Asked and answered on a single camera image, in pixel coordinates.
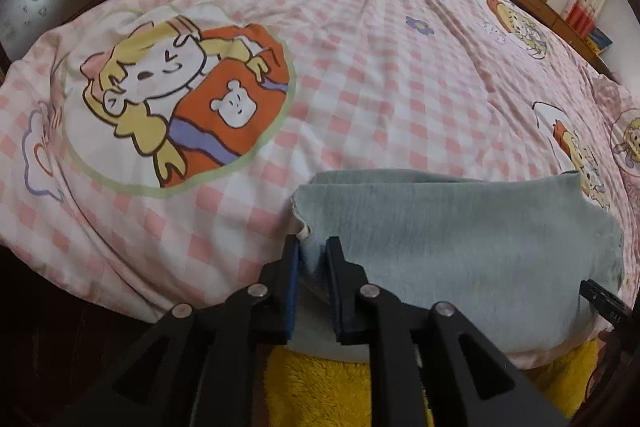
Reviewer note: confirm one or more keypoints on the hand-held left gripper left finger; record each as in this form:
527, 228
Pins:
292, 289

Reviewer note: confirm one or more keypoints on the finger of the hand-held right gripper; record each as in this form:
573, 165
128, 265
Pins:
602, 302

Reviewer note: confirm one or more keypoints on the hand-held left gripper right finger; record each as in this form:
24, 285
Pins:
332, 297

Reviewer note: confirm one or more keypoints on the grey pants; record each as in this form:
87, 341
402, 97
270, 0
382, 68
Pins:
450, 247

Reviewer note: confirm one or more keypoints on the yellow fluffy clothing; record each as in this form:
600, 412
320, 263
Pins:
310, 387

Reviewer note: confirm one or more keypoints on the pink checked cartoon blanket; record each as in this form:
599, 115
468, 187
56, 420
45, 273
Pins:
375, 82

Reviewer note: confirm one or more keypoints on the blue and yellow book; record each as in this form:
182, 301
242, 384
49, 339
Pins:
599, 41

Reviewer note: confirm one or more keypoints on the red and white curtain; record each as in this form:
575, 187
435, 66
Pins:
585, 7

